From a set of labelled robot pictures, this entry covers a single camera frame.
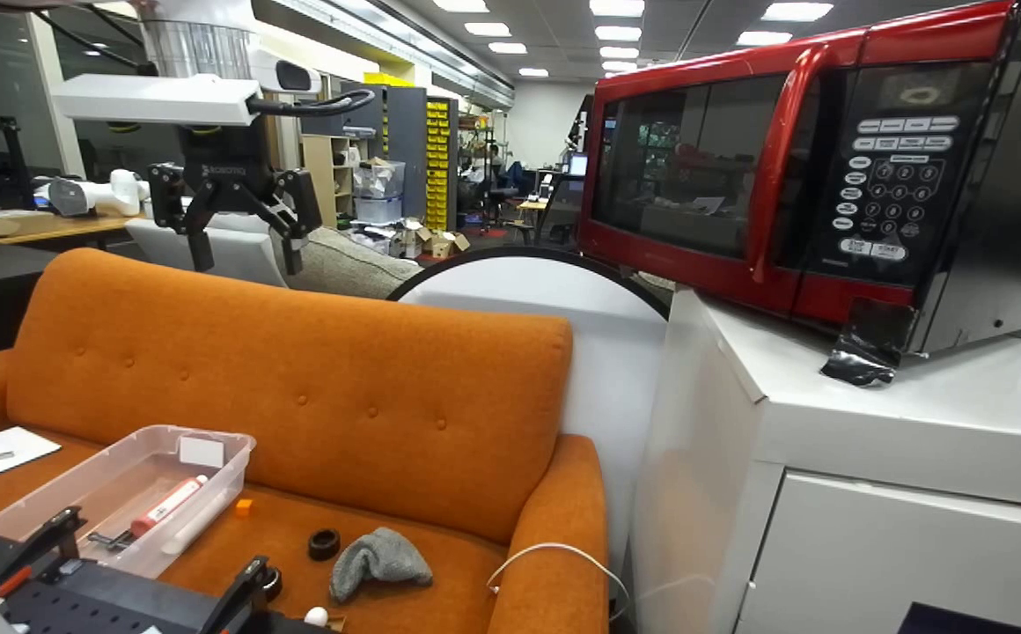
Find clear plastic storage box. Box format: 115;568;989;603
0;421;260;581

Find white cabinet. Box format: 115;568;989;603
631;284;1021;634

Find red microwave oven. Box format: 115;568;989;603
574;0;1021;365

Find white paper sheet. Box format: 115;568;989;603
0;421;63;495

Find yellow black sign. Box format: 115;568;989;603
419;96;458;237

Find wooden office desk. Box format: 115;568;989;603
0;209;138;251

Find white device on desk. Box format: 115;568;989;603
47;167;160;222

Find orange fabric sofa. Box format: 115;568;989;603
0;243;614;634

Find black red clamp tool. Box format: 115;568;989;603
0;505;89;603

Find white cable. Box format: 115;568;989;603
488;539;635;621

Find grey cushion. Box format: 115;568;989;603
284;222;428;298

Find white low table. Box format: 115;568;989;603
119;215;294;287

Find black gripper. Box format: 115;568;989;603
150;118;329;278

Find red white marker pen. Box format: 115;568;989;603
133;473;212;536

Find black crumpled plastic wrap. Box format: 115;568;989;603
820;298;922;391

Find grey cloth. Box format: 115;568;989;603
329;523;436;606

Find black perforated mounting board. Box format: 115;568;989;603
0;520;304;634

